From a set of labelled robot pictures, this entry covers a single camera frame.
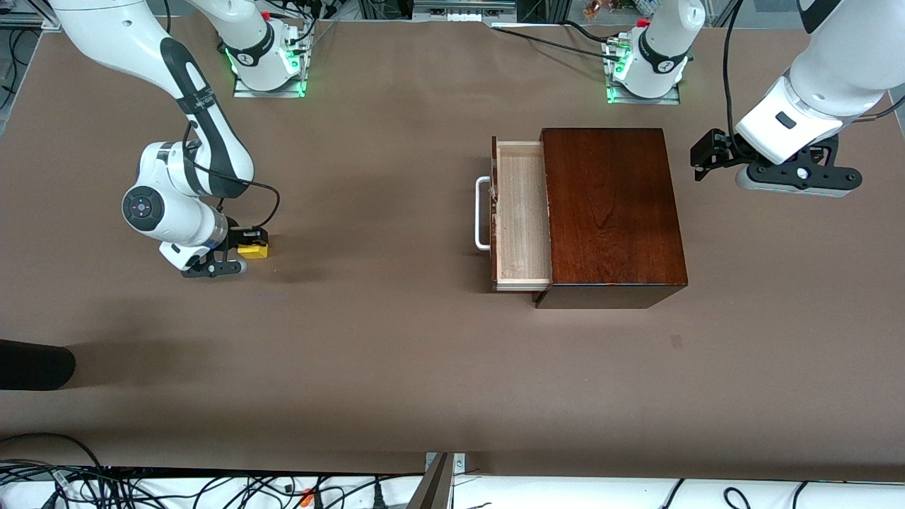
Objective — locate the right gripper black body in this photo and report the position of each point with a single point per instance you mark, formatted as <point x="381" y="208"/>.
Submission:
<point x="236" y="239"/>

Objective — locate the yellow cube block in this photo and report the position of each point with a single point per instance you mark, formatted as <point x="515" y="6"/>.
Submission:
<point x="254" y="251"/>

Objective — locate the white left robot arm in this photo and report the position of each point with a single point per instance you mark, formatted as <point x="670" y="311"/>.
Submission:
<point x="841" y="63"/>

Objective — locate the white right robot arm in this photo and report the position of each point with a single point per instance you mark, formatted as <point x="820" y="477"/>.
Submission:
<point x="120" y="35"/>

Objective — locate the dark wooden drawer cabinet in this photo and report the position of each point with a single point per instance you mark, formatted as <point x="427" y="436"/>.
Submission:
<point x="615" y="212"/>

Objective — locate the black cylinder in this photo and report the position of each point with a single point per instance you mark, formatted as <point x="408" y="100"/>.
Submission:
<point x="35" y="364"/>

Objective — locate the grey device with sockets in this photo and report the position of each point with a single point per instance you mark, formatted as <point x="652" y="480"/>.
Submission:
<point x="459" y="7"/>

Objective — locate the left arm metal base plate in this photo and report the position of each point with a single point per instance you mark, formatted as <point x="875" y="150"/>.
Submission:
<point x="615" y="97"/>

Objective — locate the metal bracket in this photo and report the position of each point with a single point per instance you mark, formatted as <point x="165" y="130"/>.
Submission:
<point x="435" y="488"/>

